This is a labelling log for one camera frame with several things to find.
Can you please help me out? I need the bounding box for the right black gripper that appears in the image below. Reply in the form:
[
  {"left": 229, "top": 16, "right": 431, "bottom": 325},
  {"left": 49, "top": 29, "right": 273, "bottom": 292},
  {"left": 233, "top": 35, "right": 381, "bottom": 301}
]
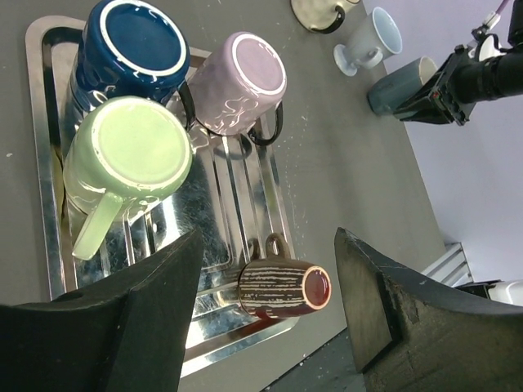
[{"left": 393, "top": 52, "right": 475, "bottom": 126}]

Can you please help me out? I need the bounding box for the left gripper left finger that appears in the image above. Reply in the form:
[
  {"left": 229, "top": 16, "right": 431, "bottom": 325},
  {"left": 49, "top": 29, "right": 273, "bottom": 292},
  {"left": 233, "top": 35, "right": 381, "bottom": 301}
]
[{"left": 1, "top": 229, "right": 203, "bottom": 391}]

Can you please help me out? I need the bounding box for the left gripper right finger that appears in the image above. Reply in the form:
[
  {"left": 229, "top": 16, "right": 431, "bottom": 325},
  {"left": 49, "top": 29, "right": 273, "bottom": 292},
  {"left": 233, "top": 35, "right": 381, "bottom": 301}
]
[{"left": 334, "top": 228, "right": 522, "bottom": 391}]

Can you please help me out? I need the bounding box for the grey blue mug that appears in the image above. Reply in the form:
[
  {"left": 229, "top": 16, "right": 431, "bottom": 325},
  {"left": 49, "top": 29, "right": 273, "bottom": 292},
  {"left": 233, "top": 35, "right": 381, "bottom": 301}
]
[{"left": 367, "top": 56, "right": 438, "bottom": 116}]

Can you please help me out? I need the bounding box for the pale blue footed mug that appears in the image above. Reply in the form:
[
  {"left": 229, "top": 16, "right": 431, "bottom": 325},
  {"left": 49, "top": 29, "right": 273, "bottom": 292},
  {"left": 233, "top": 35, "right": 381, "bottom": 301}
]
[{"left": 333, "top": 7, "right": 403, "bottom": 77}]

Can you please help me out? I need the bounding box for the cream speckled mug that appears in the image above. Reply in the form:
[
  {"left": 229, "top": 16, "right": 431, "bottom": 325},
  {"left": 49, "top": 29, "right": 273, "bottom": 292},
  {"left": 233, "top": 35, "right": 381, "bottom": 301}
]
[{"left": 290, "top": 0, "right": 360, "bottom": 34}]

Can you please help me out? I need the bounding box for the light green mug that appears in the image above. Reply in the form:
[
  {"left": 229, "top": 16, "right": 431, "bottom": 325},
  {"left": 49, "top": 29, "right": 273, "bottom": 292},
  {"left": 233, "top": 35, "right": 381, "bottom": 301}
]
[{"left": 63, "top": 96, "right": 193, "bottom": 260}]

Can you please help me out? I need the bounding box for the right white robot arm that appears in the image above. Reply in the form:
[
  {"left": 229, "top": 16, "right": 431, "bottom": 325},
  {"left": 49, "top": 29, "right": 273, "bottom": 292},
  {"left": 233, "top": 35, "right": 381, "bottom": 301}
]
[{"left": 393, "top": 1, "right": 522, "bottom": 126}]

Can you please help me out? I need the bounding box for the dark red brown mug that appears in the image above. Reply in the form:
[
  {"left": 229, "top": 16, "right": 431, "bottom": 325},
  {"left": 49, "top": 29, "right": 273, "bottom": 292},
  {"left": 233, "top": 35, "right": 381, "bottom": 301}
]
[{"left": 238, "top": 233, "right": 332, "bottom": 319}]

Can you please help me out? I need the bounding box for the lilac mug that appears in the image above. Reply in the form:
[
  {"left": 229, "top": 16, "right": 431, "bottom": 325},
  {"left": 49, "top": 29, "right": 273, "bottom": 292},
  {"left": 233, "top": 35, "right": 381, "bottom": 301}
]
[{"left": 188, "top": 31, "right": 287, "bottom": 146}]

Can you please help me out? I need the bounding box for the dark blue mug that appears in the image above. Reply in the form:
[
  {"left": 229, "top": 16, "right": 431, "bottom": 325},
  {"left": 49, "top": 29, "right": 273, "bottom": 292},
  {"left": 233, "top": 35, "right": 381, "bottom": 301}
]
[{"left": 67, "top": 1, "right": 195, "bottom": 128}]

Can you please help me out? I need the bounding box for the metal tray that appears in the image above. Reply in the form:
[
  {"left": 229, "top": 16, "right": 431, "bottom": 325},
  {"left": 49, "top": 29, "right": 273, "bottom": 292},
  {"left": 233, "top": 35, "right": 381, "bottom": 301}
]
[{"left": 24, "top": 15, "right": 299, "bottom": 379}]

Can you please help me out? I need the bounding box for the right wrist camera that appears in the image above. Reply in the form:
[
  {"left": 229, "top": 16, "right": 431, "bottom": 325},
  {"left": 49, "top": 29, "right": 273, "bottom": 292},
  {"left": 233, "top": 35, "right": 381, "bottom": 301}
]
[{"left": 468, "top": 25, "right": 505, "bottom": 62}]

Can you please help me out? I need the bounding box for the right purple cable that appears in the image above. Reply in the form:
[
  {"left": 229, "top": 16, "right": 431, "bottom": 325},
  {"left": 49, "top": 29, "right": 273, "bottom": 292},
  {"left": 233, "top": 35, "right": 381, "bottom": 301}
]
[{"left": 488, "top": 0, "right": 514, "bottom": 21}]

